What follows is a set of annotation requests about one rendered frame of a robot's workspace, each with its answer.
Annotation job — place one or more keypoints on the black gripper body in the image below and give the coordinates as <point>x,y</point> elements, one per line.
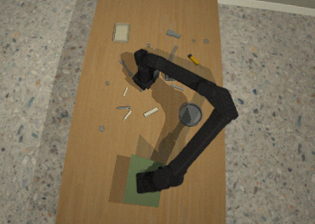
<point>143,82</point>

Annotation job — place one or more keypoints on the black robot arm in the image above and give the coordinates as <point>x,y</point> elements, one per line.
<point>172,175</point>

